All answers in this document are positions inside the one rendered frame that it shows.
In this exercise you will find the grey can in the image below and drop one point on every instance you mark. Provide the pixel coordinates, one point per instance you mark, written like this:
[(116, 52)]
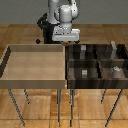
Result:
[(117, 70)]

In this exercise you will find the dark wooden compartment bin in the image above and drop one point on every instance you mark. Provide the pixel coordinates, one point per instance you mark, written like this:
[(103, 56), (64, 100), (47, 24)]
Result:
[(96, 81)]

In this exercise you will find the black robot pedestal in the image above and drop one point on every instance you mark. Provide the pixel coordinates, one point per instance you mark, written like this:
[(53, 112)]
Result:
[(47, 32)]

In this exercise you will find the tall grey box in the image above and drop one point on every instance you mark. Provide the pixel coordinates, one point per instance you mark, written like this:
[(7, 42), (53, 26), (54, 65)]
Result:
[(83, 52)]

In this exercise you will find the thin metal leg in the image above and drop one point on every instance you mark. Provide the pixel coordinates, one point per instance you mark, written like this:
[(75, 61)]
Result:
[(104, 96), (114, 106), (72, 106), (59, 105), (16, 106), (26, 96)]

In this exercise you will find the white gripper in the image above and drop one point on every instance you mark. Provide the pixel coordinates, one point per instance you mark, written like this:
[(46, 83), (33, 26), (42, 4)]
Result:
[(65, 33)]

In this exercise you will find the light wooden bin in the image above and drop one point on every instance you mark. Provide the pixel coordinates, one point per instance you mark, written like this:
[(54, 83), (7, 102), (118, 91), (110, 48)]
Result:
[(33, 65)]

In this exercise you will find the small grey cube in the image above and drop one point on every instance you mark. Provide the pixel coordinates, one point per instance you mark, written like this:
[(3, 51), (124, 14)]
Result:
[(84, 73)]

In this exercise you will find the grey bottle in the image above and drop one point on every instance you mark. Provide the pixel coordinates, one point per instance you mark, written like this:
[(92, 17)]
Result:
[(114, 50)]

